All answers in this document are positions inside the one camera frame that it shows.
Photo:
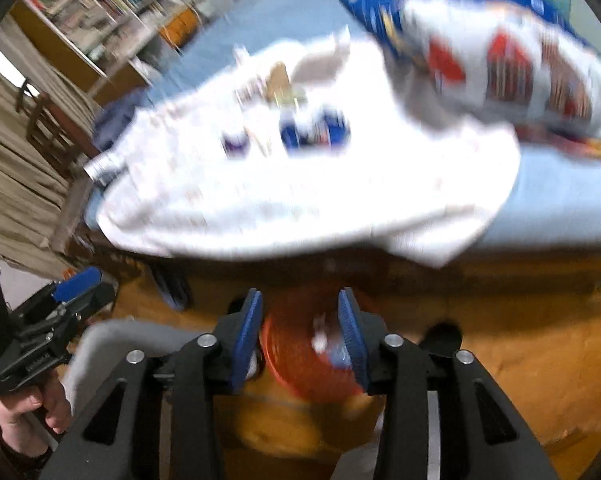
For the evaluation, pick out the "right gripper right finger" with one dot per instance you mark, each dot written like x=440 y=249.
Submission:
x=444 y=418

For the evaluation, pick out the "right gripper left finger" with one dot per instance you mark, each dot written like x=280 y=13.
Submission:
x=116 y=435

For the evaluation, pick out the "purple small wrapper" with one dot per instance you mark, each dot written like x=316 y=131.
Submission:
x=236 y=144

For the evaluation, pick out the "left grey trouser leg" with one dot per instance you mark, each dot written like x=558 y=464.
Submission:
x=105 y=344

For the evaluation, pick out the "white paper ball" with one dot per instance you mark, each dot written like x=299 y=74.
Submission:
x=240 y=55

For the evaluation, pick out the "right black shoe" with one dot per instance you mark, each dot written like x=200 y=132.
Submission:
x=442 y=339

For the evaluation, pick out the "grey cardboard sheet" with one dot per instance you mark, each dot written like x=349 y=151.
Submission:
x=321 y=67

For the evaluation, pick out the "left black shoe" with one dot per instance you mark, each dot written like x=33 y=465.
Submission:
x=236 y=304

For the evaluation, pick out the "beige curtain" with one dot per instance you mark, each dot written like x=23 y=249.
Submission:
x=31 y=191

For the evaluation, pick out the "brown cardboard piece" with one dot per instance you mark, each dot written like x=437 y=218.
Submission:
x=278 y=84

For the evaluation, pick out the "wooden bookshelf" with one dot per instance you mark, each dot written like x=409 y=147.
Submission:
x=108 y=47

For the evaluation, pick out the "wooden chair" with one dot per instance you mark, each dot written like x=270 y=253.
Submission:
x=61 y=142

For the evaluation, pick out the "white patterned sheet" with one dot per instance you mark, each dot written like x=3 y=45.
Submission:
x=413 y=179

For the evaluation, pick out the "black shoe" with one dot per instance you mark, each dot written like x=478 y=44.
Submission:
x=236 y=304
x=442 y=339

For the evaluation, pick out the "gold foil wrapper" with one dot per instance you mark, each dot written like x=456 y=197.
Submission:
x=290 y=97

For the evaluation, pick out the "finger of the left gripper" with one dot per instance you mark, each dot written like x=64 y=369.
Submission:
x=76 y=285

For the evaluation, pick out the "person left hand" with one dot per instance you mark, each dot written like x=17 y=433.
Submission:
x=17 y=432

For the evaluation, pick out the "blue star patterned quilt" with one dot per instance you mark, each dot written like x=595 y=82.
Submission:
x=516 y=60

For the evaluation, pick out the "blue pepsi can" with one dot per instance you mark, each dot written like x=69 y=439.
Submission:
x=302 y=130

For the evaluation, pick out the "orange plastic waste basket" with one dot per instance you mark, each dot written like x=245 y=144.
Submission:
x=297 y=334

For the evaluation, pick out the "blue bed sheet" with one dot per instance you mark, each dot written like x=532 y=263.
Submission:
x=556 y=199

